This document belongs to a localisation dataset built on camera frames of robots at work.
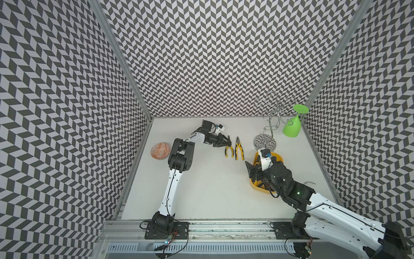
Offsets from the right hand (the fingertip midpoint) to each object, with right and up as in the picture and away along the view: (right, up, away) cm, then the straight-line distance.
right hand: (255, 161), depth 77 cm
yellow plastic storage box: (+2, -13, +8) cm, 16 cm away
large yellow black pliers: (-4, +6, +25) cm, 26 cm away
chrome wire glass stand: (+10, +26, +6) cm, 28 cm away
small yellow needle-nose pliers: (-12, +2, +22) cm, 26 cm away
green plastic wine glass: (+21, +16, +5) cm, 27 cm away
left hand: (-10, +7, +26) cm, 29 cm away
